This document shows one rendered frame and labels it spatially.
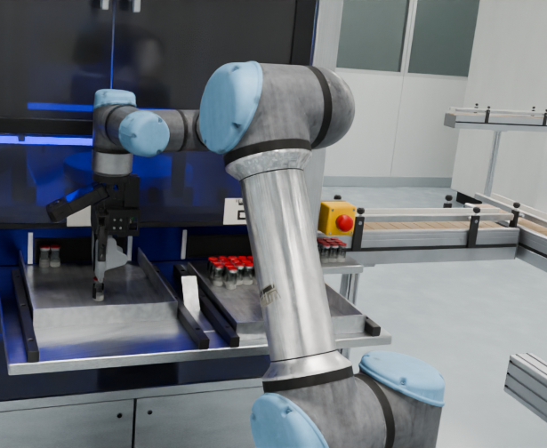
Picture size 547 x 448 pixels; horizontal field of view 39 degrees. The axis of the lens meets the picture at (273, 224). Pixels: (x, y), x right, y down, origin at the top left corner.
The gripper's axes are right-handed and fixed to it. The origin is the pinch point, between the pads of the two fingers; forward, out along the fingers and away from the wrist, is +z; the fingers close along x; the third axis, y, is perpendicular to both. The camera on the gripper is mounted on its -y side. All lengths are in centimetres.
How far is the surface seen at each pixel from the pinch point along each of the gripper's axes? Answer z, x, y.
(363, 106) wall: 20, 475, 312
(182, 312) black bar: 3.5, -12.9, 14.0
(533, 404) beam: 48, 12, 126
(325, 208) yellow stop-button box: -9, 17, 56
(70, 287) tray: 5.4, 7.5, -3.7
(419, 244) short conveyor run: 4, 26, 90
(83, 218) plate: -7.1, 14.6, -0.6
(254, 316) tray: 5.3, -12.8, 28.6
